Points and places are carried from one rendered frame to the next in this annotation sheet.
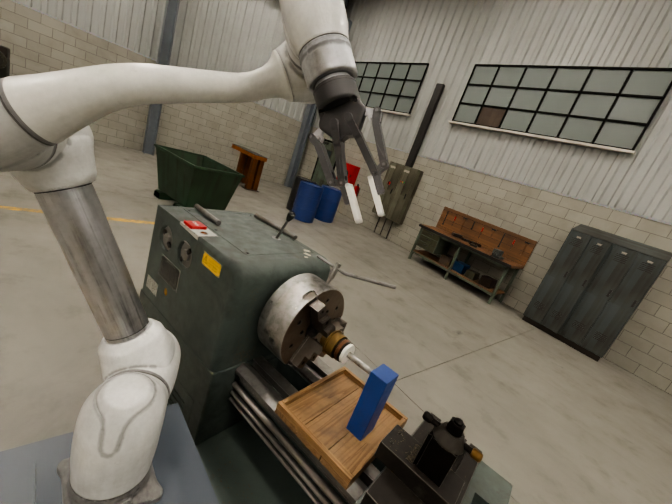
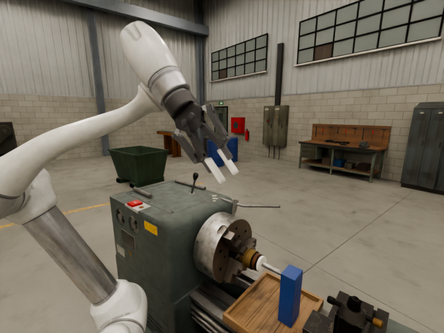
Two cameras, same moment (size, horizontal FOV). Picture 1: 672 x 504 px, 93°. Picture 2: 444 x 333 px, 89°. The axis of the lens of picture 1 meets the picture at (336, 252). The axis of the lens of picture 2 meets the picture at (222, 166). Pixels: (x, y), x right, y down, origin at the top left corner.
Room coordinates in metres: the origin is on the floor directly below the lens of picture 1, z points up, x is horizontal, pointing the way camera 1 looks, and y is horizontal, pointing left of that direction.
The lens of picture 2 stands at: (0.03, -0.08, 1.72)
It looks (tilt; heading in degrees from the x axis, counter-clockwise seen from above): 13 degrees down; 7
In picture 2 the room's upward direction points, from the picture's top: straight up
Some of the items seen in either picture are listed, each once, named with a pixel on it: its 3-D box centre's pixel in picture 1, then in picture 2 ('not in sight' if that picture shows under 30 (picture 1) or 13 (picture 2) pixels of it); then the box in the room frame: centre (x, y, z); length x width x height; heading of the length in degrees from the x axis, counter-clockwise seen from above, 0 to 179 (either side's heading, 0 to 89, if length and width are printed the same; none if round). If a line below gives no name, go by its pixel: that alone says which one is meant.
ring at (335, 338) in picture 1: (335, 344); (251, 258); (0.95, -0.10, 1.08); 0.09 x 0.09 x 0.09; 56
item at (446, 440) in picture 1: (451, 435); (353, 310); (0.65, -0.41, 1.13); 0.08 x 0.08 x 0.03
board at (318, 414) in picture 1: (345, 415); (275, 309); (0.88, -0.21, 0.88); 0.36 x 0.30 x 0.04; 146
